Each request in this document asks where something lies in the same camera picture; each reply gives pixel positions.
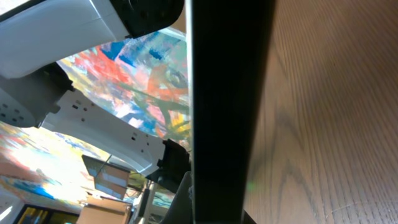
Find colourful abstract wall painting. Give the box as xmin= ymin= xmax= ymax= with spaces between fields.
xmin=1 ymin=32 xmax=191 ymax=211

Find brown cardboard boxes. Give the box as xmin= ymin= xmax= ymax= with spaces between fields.
xmin=77 ymin=155 xmax=132 ymax=224

